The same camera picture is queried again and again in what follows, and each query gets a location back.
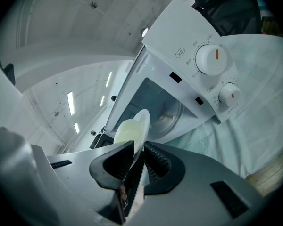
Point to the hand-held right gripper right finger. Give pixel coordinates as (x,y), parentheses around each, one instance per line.
(191,196)

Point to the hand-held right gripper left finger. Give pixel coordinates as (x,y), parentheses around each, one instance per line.
(89,185)

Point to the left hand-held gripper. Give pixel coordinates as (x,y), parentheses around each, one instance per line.
(16,173)

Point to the white ceramic plate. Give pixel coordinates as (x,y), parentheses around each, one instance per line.
(129,128)

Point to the white appliance with door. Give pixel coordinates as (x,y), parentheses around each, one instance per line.
(169,55)

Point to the long ceiling light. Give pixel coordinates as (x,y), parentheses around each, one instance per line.
(70,102)
(108,79)
(102,100)
(76,127)

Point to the round ceiling light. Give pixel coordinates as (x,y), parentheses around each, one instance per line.
(144,32)

